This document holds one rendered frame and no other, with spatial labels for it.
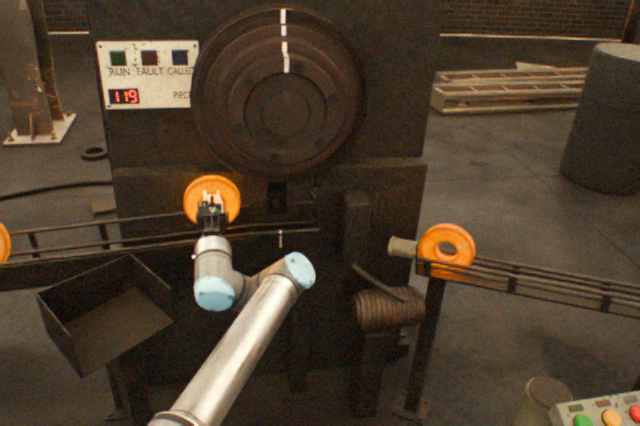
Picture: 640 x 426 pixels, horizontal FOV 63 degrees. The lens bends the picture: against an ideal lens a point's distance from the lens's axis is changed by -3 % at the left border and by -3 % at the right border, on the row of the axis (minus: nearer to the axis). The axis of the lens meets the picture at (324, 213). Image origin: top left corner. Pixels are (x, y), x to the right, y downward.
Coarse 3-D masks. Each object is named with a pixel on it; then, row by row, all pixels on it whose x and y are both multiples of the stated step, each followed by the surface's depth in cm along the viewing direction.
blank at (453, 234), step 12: (432, 228) 156; (444, 228) 153; (456, 228) 153; (432, 240) 156; (444, 240) 155; (456, 240) 153; (468, 240) 152; (432, 252) 158; (468, 252) 153; (432, 264) 160; (468, 264) 155
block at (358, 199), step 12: (348, 192) 165; (360, 192) 165; (348, 204) 159; (360, 204) 159; (348, 216) 161; (360, 216) 161; (348, 228) 163; (360, 228) 163; (348, 240) 165; (360, 240) 166; (348, 252) 167; (360, 252) 168; (348, 264) 170; (360, 264) 171
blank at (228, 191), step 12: (204, 180) 146; (216, 180) 146; (228, 180) 149; (192, 192) 147; (216, 192) 148; (228, 192) 149; (192, 204) 149; (228, 204) 151; (240, 204) 151; (192, 216) 150
